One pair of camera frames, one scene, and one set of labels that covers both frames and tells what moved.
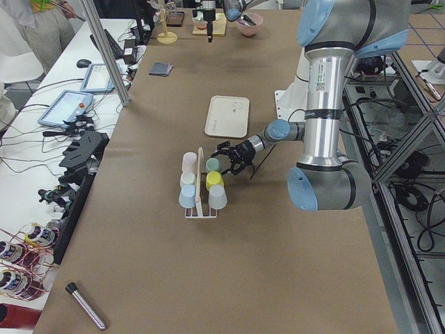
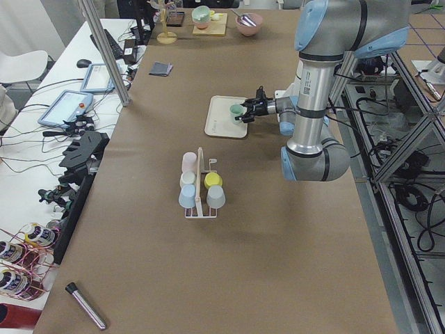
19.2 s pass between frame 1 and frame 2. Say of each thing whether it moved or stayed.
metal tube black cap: stayed
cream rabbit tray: stayed
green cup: moved
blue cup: stayed
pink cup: stayed
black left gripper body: moved
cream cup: stayed
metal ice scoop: stayed
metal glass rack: stayed
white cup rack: stayed
